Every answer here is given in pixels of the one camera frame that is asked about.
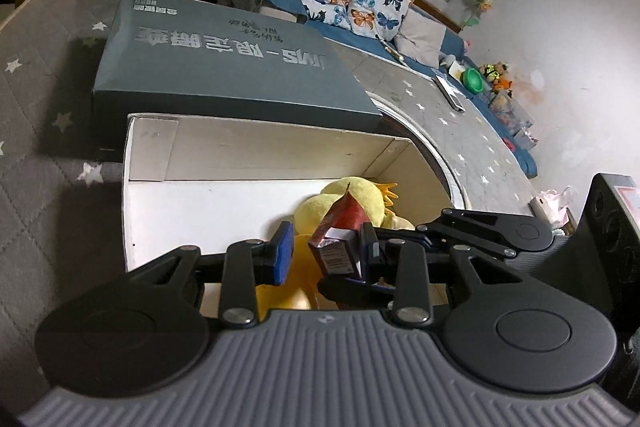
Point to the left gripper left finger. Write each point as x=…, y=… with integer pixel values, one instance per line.
x=251, y=263

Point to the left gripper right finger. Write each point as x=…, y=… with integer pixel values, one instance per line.
x=399, y=259

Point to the red snack packet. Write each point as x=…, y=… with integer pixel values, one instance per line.
x=336, y=242

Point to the grey-blue box lid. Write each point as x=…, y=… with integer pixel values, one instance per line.
x=187, y=57

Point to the yellow chick plush toy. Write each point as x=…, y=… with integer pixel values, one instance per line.
x=300, y=291

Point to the white open cardboard box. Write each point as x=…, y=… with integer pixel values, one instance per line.
x=211, y=182

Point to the remote control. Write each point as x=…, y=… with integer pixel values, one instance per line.
x=449, y=93

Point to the green toy bowl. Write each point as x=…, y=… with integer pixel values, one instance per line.
x=473, y=80

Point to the grey star-pattern table mat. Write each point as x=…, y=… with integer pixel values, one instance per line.
x=61, y=199

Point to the colourful stuffed toy pile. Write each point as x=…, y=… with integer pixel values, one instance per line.
x=497, y=76

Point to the grey pillow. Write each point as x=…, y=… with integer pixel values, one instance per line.
x=420, y=38

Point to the blue sofa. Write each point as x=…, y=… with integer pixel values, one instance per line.
x=499, y=108

